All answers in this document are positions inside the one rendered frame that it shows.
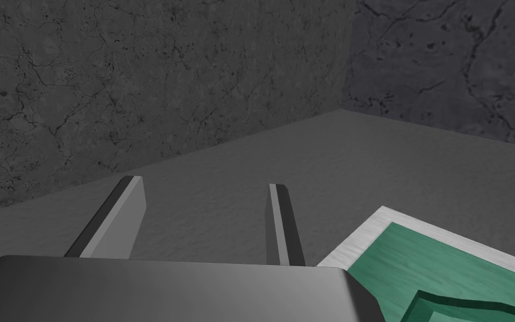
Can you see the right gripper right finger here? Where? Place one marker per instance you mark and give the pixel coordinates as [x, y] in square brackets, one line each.
[283, 232]

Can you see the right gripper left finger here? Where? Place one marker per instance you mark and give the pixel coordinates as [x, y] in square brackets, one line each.
[115, 223]

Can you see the green raised block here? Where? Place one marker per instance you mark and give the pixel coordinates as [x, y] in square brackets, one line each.
[423, 307]

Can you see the green cabinet with white rim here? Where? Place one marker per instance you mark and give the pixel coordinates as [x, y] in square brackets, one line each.
[418, 259]

